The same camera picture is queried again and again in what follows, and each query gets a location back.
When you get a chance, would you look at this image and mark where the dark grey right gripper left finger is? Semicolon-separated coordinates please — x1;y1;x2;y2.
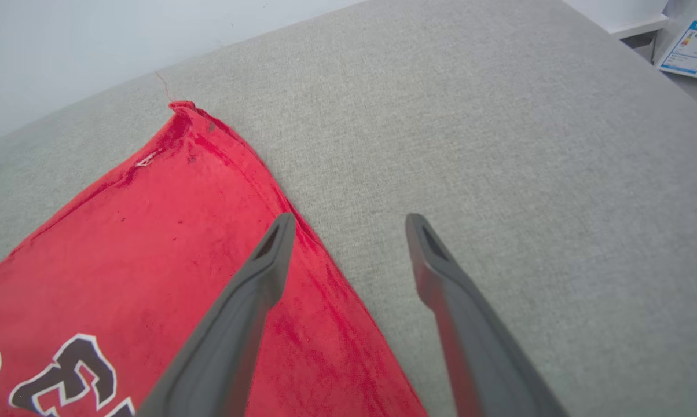
135;213;296;417

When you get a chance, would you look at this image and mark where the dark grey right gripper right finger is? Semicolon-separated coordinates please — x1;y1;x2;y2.
405;213;569;417

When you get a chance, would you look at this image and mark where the red jersey with black lettering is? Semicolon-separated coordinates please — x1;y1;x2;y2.
0;100;429;417

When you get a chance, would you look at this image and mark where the white skirting board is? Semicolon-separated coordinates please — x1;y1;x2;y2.
608;14;671;41

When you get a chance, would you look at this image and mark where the blue white energy label sticker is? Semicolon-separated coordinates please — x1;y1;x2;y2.
659;20;697;75

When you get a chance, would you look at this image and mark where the white washing machine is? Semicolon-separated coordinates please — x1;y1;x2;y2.
652;0;697;83

